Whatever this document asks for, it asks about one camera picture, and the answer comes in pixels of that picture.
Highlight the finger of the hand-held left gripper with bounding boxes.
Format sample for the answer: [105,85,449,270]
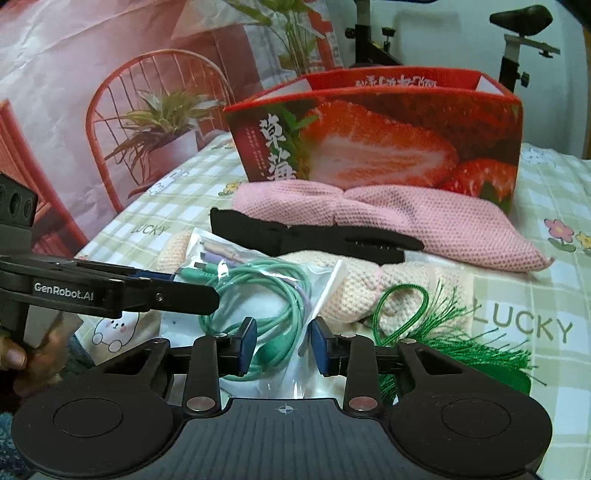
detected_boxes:
[76,260,179,281]
[104,276,221,319]

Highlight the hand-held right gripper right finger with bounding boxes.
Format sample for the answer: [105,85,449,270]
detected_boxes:
[310,316,468,415]

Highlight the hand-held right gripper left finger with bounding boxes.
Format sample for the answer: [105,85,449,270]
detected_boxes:
[99,318,258,416]

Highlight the clear bag with green cable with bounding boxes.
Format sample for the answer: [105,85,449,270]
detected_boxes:
[159,227,348,400]

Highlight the cream knitted headband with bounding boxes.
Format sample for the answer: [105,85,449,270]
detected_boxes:
[157,231,477,334]

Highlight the black hair clip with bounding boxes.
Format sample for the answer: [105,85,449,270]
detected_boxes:
[210,208,424,265]

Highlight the green tassel cord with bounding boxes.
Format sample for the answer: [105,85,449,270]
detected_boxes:
[372,284,546,409]

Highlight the pink knitted headband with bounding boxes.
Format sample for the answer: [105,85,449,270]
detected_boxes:
[232,181,554,274]

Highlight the red strawberry print box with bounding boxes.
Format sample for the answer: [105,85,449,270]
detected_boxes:
[224,66,523,216]

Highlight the person's left hand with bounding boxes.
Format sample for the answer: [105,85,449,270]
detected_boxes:
[0,318,83,403]

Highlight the red printed backdrop cloth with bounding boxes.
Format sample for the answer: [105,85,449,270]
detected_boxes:
[0,0,352,260]

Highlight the green checked printed blanket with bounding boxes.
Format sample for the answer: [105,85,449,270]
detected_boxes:
[74,134,591,480]

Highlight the black exercise bike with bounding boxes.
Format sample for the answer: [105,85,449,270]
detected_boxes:
[344,0,561,90]

